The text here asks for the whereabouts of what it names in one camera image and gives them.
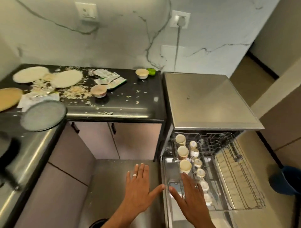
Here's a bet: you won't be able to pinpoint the person's left hand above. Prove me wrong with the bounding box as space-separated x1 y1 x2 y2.
125 163 166 213

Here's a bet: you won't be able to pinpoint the person's right hand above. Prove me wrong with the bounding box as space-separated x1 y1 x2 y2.
169 173 215 225

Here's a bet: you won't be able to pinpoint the person's left forearm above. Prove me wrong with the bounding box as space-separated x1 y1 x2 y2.
101 204 142 228

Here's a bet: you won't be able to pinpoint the tall beige cup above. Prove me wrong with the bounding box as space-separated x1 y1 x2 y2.
177 146 189 161
180 159 192 175
175 134 187 147

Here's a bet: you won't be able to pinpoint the row of small white cups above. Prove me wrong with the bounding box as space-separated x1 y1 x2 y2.
189 140 213 207

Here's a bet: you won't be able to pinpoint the mauve cabinet door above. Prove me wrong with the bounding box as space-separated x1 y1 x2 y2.
68 121 119 161
109 122 163 161

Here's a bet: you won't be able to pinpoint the black round object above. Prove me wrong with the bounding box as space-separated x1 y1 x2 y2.
89 218 109 228

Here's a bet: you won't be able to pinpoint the mauve side cabinet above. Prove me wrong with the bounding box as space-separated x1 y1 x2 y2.
14 122 96 228

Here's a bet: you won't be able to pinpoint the small beige bowl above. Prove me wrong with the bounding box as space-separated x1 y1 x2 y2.
90 85 108 98
135 68 149 80

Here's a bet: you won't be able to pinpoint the white green foil packet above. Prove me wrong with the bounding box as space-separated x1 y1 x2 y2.
95 76 127 91
93 69 121 79

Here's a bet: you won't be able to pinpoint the stainless steel dishwasher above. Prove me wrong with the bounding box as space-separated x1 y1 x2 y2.
160 72 267 228

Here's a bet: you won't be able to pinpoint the scattered food scraps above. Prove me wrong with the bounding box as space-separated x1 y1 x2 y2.
29 66 141 116

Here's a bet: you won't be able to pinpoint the grey round plate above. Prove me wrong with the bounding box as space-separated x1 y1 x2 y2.
20 100 68 132

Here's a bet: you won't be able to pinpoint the blue bucket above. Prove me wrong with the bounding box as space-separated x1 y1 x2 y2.
269 166 301 196

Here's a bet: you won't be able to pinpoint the white round plate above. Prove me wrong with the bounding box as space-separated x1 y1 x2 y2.
50 70 84 89
12 66 50 83

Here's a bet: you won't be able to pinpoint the crumpled white paper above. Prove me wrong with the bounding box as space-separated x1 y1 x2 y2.
17 91 60 113

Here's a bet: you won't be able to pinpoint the beige round plate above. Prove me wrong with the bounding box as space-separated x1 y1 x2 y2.
0 88 23 112

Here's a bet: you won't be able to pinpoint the wire dishwasher rack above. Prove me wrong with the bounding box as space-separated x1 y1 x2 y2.
169 132 267 211

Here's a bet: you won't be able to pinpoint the grey power cable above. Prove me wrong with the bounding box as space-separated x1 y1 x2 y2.
174 25 181 70

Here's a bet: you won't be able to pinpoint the white wall socket with plug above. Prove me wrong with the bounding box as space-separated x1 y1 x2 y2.
170 10 191 29

